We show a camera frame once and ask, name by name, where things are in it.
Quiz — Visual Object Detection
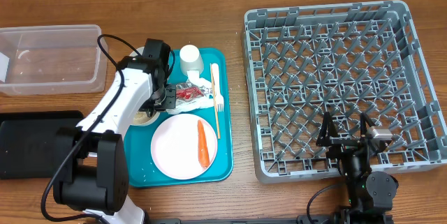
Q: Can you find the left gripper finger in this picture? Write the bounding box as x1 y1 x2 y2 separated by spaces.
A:
161 84 177 109
141 92 164 118

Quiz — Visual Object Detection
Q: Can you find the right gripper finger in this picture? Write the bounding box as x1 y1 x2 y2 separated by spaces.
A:
360 112 376 137
316 112 338 147

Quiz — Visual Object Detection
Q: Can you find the white bowl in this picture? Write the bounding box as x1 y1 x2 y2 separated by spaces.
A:
131 111 160 126

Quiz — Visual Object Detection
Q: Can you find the orange carrot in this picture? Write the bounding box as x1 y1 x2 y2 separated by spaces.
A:
198 120 210 168

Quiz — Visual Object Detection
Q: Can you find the grey bowl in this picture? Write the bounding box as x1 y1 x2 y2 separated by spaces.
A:
129 46 144 57

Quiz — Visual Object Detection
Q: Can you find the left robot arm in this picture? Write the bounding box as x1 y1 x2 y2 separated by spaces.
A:
41 39 176 223

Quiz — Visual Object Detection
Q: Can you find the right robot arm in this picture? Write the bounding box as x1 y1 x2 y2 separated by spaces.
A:
307 112 399 224

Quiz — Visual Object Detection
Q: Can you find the grey plastic dishwasher rack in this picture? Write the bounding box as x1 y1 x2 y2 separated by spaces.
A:
242 0 446 184

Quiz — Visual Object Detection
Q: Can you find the foil snack wrapper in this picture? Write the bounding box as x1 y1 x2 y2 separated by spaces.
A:
175 81 212 101

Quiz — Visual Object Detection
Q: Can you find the white paper cup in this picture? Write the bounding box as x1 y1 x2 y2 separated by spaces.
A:
179 45 204 75

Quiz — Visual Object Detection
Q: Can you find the crumpled white tissue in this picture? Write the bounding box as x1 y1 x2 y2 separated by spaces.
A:
166 71 214 114

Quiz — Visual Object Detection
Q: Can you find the white plastic fork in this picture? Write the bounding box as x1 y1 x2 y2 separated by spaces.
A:
211 63 224 112

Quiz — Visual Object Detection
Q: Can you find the pink round plate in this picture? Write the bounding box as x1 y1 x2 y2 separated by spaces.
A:
151 114 218 180

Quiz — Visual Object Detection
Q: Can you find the teal plastic serving tray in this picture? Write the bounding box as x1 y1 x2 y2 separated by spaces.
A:
124 48 233 188

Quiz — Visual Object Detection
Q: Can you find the clear plastic bin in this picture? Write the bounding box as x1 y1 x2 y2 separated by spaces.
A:
1 24 108 96

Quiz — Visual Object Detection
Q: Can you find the black plastic tray bin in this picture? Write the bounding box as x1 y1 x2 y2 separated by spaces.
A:
1 110 83 179

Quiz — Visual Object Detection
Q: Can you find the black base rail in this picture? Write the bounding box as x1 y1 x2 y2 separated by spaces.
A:
149 215 395 224

